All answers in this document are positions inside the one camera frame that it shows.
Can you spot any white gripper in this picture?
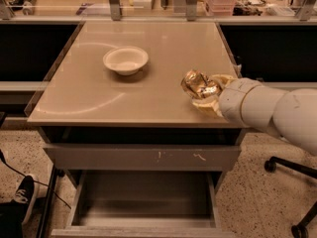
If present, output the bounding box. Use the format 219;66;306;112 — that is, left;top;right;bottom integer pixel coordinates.
192;74;262;127

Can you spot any orange soda can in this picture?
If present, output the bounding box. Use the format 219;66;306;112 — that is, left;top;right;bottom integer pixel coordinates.
181;69;222;100

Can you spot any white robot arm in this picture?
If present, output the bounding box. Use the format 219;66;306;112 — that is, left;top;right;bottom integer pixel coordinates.
189;74;317;155

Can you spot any beige counter cabinet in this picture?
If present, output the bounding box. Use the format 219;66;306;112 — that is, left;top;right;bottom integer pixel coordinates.
23;19;261;238

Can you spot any open middle drawer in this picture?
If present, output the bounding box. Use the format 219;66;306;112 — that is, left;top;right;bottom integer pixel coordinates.
52;171;236;238

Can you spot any closed grey top drawer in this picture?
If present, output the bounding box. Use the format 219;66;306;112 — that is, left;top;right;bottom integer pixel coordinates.
44;144;241;172

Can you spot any white bowl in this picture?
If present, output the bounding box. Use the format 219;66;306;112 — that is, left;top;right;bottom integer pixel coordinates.
103;46;149;76

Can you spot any black office chair base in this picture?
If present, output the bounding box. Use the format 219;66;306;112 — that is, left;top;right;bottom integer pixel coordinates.
264;156;317;238

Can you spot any black sneaker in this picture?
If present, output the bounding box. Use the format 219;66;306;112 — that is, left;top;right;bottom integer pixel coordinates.
13;174;40;224

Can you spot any right metal post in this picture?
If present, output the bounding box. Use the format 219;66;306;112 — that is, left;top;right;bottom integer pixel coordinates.
185;0;197;21

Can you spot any metal post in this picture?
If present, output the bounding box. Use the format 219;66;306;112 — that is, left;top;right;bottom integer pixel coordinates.
109;0;121;21
185;0;197;21

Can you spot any left metal post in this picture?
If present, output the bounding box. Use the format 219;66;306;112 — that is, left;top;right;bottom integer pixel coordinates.
109;0;121;21

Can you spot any black floor cable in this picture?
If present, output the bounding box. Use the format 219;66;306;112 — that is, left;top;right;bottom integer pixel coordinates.
0;151;72;210

